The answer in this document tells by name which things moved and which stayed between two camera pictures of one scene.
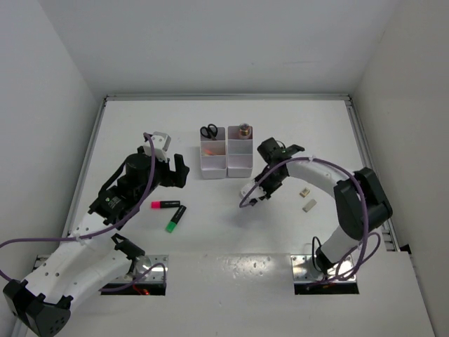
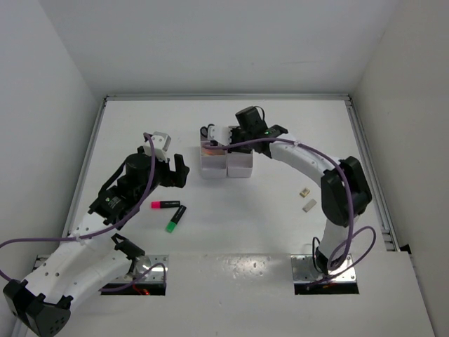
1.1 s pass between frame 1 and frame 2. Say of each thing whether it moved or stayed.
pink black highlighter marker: stayed
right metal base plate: stayed
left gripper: stayed
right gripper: moved
